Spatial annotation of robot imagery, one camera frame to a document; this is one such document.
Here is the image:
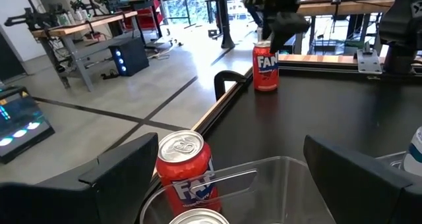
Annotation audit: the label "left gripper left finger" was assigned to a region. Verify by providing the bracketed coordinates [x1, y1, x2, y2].
[0, 132, 160, 224]

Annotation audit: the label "black pedestal pole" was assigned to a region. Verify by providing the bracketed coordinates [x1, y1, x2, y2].
[216, 0, 236, 50]

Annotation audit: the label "red tool cart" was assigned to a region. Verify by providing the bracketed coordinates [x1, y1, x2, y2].
[123, 0, 164, 32]

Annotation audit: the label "black floor power strip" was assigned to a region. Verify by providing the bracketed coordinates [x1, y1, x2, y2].
[100, 69, 120, 80]

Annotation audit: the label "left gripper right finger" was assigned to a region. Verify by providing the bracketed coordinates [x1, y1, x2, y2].
[302, 134, 422, 224]

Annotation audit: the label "black computer tower blue lights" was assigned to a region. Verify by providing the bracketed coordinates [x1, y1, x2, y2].
[107, 36, 150, 78]

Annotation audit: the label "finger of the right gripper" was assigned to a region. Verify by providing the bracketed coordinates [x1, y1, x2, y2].
[267, 11, 311, 55]

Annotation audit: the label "white Celsius can black lid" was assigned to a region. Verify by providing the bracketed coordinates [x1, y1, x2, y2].
[402, 126, 422, 178]

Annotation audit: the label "wooden workbench with grey legs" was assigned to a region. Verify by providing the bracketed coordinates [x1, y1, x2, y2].
[31, 10, 146, 93]

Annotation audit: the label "long wooden table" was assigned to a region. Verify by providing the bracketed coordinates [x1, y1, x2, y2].
[295, 0, 398, 57]

